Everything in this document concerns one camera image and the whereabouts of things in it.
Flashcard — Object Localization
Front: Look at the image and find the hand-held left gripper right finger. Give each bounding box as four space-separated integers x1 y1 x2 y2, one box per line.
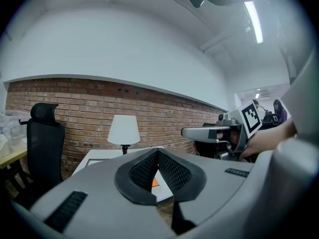
158 148 265 239

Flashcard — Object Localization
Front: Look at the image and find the person's right forearm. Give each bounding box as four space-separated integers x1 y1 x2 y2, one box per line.
241 118 299 159

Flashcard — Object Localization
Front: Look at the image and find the ceiling tube light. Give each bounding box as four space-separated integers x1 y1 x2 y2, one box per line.
243 0 264 44

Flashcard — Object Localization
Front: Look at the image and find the white table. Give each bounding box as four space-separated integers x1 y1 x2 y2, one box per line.
71 145 175 202

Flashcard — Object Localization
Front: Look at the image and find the white shade table lamp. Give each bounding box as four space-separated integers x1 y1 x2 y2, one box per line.
107 115 141 155

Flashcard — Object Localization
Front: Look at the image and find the person's right hand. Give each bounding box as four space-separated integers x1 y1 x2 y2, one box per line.
216 130 240 146

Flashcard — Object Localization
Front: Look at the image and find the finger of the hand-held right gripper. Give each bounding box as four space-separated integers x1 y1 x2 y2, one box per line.
181 126 218 144

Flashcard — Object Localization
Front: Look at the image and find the yellow table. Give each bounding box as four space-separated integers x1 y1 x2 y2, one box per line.
0 149 28 169

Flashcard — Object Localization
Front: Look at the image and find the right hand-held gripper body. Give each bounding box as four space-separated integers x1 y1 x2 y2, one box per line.
215 101 263 162

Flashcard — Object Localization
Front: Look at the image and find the black office chair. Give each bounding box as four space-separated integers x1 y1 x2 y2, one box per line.
19 103 66 199

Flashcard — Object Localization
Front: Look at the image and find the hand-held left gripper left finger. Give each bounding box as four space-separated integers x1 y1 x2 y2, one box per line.
11 147 181 239

